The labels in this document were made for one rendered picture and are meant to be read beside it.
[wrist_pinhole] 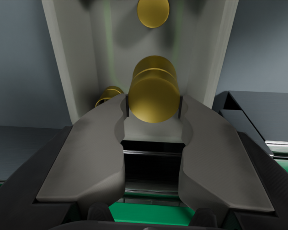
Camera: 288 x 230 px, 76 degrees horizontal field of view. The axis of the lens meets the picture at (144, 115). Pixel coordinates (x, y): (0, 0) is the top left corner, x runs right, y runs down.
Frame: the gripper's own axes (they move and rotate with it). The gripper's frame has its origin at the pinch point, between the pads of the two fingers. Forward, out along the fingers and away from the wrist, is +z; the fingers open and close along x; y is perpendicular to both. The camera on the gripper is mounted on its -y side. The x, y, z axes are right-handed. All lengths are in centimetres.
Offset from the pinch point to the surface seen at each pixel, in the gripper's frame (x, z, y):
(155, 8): -0.1, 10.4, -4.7
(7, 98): -26.3, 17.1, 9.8
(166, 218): 2.1, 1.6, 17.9
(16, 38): -20.6, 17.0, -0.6
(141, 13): -1.5, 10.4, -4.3
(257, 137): 11.0, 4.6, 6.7
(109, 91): -6.3, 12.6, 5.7
